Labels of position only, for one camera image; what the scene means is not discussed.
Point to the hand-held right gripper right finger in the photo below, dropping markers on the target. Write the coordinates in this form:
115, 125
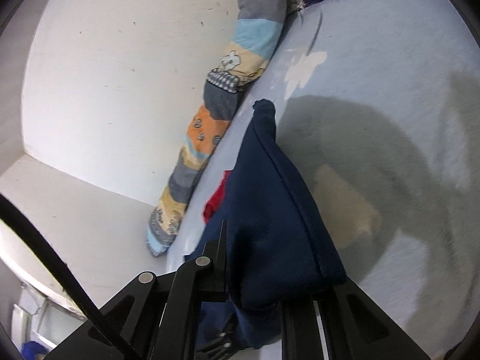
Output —
337, 318

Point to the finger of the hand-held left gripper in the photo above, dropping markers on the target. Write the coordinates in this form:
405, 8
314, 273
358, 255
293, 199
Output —
221, 341

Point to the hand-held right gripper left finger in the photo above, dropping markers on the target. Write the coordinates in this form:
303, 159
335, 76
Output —
219, 270

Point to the navy garment with red collar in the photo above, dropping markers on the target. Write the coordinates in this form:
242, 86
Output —
270, 232

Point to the striped patterned bolster pillow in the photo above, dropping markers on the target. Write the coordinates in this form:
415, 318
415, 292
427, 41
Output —
221, 93

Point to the light blue cloud bedsheet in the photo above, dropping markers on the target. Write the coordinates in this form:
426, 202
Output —
375, 82

